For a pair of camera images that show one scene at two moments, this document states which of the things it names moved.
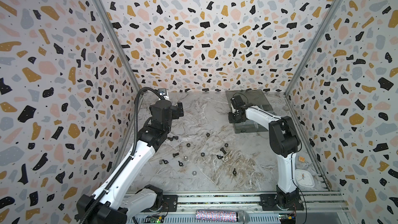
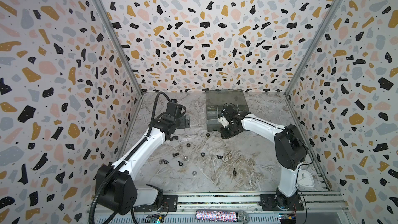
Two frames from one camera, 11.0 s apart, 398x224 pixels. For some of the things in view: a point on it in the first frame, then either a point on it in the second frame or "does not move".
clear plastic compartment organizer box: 255,97 to 215,100
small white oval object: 304,180 does not move
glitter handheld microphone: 240,217 does not move
